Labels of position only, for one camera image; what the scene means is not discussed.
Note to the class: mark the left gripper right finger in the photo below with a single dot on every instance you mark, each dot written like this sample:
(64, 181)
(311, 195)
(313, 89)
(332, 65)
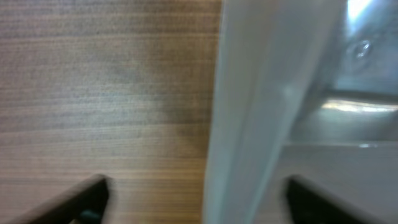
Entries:
(307, 203)

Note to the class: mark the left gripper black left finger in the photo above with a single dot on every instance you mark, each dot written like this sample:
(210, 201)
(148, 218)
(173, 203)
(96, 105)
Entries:
(85, 202)

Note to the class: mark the clear plastic container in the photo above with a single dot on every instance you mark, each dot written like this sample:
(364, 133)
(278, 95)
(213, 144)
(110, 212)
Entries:
(304, 88)

